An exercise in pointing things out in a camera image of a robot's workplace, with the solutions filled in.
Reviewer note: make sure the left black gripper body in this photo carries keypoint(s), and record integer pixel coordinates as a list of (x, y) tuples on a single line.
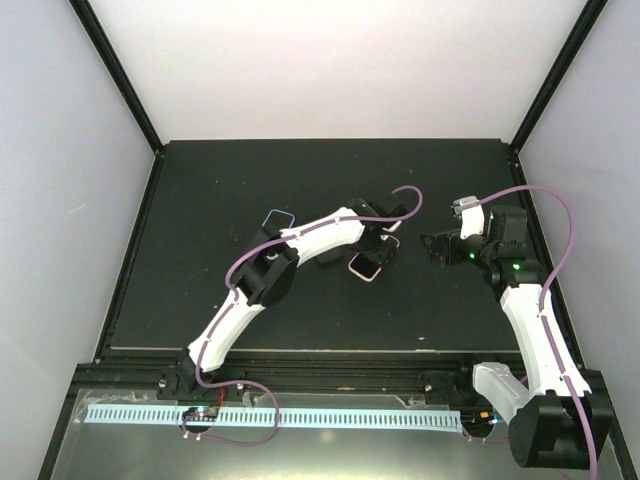
[(375, 251)]

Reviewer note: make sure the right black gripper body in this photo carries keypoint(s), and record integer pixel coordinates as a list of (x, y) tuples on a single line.
[(456, 256)]

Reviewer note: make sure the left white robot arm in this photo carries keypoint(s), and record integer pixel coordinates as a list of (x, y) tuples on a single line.
[(262, 277)]

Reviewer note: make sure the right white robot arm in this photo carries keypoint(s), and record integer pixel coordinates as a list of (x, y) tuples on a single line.
[(555, 418)]

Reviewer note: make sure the black phone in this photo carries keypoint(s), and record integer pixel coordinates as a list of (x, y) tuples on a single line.
[(329, 258)]

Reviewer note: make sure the phone in blue case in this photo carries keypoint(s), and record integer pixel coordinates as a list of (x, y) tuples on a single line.
[(279, 219)]

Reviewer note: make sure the right circuit board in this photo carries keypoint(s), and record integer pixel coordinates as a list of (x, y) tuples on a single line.
[(480, 417)]

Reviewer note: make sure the circuit board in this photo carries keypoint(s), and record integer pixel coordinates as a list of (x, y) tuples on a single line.
[(200, 414), (480, 417)]

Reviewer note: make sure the black foam table mat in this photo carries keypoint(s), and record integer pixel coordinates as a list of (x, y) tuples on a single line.
[(210, 197)]

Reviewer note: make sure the left circuit board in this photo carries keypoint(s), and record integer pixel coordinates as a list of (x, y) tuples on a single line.
[(200, 414)]

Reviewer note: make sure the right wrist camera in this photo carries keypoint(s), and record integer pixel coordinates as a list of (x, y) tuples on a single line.
[(470, 212)]

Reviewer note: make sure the right black frame post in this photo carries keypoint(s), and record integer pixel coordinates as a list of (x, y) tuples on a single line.
[(571, 46)]

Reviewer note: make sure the black frame post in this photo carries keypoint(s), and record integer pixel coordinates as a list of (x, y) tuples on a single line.
[(109, 57), (571, 46)]

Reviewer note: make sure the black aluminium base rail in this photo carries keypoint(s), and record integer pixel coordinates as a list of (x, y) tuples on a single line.
[(435, 377)]

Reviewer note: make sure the white slotted cable duct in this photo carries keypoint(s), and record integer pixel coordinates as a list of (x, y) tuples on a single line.
[(306, 418)]

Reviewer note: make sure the left black frame post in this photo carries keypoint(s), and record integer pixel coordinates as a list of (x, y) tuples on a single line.
[(109, 57)]

